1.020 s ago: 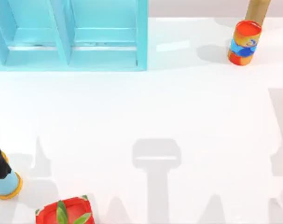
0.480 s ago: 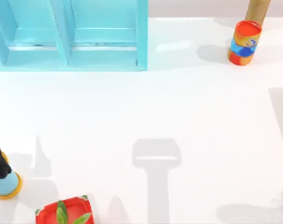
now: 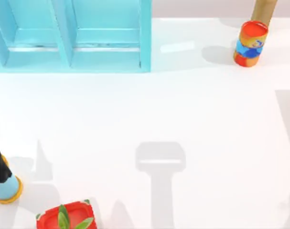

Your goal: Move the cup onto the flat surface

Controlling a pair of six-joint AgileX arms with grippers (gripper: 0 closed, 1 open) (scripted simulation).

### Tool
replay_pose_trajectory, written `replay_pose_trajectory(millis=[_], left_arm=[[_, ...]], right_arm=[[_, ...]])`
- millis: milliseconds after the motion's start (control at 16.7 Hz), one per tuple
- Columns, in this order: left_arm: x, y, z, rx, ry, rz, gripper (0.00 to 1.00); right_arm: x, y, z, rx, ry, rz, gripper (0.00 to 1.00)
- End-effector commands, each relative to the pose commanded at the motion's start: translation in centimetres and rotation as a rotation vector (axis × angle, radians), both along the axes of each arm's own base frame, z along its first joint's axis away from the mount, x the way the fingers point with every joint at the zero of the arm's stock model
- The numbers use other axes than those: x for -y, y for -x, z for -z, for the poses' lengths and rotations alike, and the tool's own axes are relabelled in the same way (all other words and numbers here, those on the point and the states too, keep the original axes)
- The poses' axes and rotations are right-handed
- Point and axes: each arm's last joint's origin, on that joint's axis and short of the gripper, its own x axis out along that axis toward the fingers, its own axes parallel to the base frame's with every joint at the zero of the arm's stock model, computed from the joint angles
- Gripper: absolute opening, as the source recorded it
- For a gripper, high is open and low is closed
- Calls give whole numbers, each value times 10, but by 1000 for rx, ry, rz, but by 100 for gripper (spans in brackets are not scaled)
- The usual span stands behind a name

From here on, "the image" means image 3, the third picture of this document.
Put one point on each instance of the red square plant pot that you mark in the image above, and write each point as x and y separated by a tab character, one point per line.
75	213

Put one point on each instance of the red and blue can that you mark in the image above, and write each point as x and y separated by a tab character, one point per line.
250	45

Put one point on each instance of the green plant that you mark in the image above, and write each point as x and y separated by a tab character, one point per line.
63	218

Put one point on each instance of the light blue rack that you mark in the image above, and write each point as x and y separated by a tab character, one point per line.
63	35

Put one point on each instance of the blue and orange cup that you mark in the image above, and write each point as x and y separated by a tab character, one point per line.
8	189

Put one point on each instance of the tan cardboard tube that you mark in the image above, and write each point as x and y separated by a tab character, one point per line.
264	12

